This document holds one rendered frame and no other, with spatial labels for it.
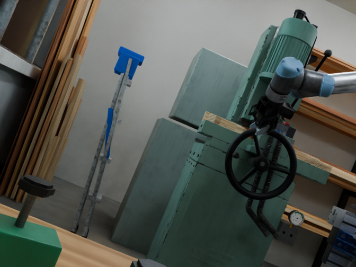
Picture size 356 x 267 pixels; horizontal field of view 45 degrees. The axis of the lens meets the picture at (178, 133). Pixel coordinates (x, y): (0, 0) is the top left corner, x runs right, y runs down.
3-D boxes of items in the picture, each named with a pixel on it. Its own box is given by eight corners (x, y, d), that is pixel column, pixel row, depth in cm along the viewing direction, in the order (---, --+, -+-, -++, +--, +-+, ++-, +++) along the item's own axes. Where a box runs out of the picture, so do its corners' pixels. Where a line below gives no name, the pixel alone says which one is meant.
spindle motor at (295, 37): (263, 75, 198) (289, 12, 199) (255, 80, 216) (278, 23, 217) (298, 90, 199) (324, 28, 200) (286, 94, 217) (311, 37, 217)
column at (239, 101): (216, 150, 224) (270, 23, 226) (211, 149, 246) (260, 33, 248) (256, 167, 225) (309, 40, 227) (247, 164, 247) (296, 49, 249)
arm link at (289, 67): (307, 73, 136) (281, 67, 135) (293, 98, 144) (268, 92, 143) (305, 58, 141) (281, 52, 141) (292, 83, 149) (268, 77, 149)
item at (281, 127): (266, 127, 182) (271, 115, 182) (260, 128, 193) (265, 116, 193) (294, 140, 182) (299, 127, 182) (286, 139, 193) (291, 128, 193)
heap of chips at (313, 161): (310, 163, 192) (313, 156, 192) (299, 161, 206) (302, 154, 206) (328, 171, 192) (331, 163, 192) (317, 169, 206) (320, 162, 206)
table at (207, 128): (202, 131, 180) (207, 117, 180) (196, 132, 210) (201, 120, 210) (334, 187, 182) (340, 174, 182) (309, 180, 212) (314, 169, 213)
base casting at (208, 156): (196, 162, 189) (204, 142, 189) (187, 156, 247) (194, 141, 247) (289, 202, 191) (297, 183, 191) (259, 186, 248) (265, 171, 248)
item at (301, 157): (223, 129, 205) (227, 121, 205) (223, 129, 207) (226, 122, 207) (329, 175, 207) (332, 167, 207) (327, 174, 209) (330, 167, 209)
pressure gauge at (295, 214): (285, 226, 184) (293, 208, 184) (283, 224, 188) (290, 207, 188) (299, 232, 184) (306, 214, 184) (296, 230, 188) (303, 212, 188)
